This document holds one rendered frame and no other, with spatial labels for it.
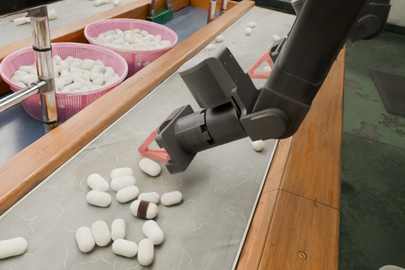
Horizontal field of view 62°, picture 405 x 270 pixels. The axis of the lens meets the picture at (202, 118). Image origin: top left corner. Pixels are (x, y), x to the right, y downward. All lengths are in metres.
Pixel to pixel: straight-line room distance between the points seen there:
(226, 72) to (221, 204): 0.21
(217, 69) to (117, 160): 0.25
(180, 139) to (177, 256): 0.15
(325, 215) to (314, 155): 0.14
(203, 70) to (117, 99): 0.31
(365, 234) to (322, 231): 1.22
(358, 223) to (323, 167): 1.15
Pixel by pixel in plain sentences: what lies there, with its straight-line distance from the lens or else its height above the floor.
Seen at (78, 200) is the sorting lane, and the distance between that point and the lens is 0.52.
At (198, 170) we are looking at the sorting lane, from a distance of 0.58.
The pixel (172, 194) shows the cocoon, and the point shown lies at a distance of 0.50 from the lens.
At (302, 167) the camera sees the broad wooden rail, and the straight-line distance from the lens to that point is 0.60.
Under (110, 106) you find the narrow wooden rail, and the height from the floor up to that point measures 0.76.
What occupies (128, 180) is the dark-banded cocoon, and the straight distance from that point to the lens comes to 0.52.
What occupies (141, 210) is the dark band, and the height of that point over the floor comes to 0.76.
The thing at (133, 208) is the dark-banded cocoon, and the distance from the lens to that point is 0.48.
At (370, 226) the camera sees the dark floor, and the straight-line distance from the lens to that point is 1.78.
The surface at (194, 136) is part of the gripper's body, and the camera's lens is 0.47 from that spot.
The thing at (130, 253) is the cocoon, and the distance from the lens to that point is 0.45.
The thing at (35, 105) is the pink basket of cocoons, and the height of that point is 0.72.
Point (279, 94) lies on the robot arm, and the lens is 0.39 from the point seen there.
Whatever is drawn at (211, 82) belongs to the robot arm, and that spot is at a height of 0.93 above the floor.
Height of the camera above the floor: 1.12
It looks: 32 degrees down
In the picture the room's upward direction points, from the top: 9 degrees clockwise
